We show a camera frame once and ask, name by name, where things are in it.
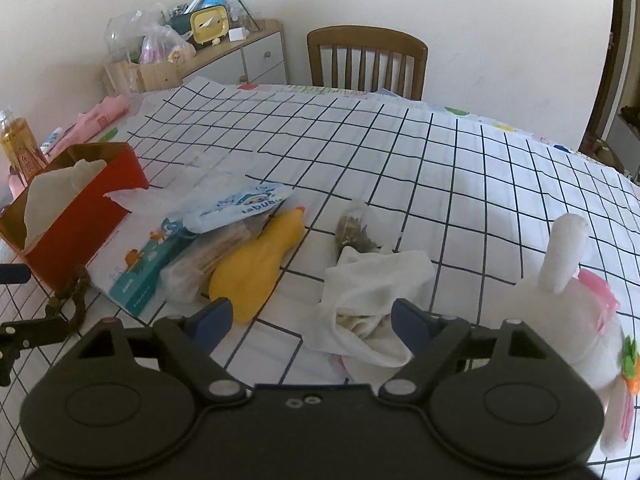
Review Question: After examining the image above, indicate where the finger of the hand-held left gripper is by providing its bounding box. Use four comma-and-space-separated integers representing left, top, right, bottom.
0, 316, 72, 387
0, 264, 29, 286

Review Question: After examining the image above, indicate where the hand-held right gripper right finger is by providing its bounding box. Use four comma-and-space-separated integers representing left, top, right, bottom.
378, 298, 553, 402

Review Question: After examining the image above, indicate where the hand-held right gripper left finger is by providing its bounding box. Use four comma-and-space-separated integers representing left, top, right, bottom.
75, 297, 251, 402

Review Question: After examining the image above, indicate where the red tissue box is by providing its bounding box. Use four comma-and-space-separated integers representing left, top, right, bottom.
0, 142, 151, 292

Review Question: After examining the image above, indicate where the white cloth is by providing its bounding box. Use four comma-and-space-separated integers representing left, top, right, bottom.
301, 249, 437, 368

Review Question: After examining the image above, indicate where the clear packet of brown sticks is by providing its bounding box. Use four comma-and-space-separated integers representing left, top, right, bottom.
160, 220, 273, 303

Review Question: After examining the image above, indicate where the teal tissue pack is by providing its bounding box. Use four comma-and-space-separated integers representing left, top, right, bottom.
87, 215, 198, 318

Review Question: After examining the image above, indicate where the white tissue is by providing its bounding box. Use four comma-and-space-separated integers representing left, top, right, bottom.
24, 159, 108, 251

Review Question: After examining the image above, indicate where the amber liquid bottle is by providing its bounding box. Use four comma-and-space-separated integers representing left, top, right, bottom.
0, 109, 48, 181

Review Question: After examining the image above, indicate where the white and blue tube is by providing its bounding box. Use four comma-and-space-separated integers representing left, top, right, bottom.
39, 127, 66, 155

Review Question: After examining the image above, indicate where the clear plastic wrapper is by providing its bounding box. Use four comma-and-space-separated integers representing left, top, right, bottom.
103, 170, 241, 221

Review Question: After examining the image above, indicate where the white plush rabbit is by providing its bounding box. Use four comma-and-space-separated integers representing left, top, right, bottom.
500, 213, 640, 461

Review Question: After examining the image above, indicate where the pink cloth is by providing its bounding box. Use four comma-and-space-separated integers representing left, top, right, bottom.
47, 94, 132, 161

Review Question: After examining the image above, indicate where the wooden fence basket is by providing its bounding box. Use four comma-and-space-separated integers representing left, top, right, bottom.
102, 57, 182, 96

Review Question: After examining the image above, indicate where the clear plastic container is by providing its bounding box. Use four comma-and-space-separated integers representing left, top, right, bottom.
105, 14, 147, 61

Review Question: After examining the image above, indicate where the wooden sideboard cabinet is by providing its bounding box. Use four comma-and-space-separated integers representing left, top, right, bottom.
102, 19, 287, 97

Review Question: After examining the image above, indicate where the clear plastic bag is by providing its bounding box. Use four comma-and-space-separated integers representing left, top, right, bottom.
137, 22, 197, 65

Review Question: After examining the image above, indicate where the wooden chair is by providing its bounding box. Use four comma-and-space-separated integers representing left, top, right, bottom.
306, 26, 429, 102

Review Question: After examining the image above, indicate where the yellow tissue box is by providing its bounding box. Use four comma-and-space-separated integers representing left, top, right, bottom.
190, 6, 230, 47

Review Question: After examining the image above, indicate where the clear acrylic stand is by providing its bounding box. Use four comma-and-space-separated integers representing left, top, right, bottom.
225, 0, 266, 31

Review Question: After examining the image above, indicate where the brown braided cord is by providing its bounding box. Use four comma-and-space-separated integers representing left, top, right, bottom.
44, 265, 92, 336

